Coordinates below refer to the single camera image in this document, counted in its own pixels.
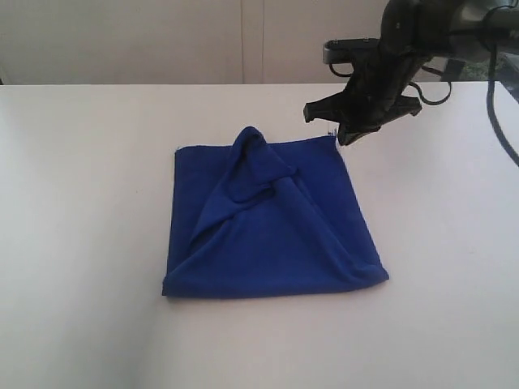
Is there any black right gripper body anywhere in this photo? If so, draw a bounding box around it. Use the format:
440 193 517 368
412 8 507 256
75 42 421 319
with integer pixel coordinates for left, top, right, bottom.
339 48 431 130

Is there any blue microfiber towel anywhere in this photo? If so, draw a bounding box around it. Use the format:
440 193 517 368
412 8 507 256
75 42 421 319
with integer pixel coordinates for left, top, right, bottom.
162 126 388 299

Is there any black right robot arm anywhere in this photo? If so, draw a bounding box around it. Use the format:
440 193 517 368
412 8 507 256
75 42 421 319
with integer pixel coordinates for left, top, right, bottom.
303 1 518 145

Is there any right wrist camera, grey-black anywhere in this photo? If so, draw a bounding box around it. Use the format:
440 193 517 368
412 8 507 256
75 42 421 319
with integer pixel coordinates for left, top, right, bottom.
322 38 379 78

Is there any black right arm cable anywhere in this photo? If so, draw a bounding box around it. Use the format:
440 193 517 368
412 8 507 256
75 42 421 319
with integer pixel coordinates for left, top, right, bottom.
407 44 519 167

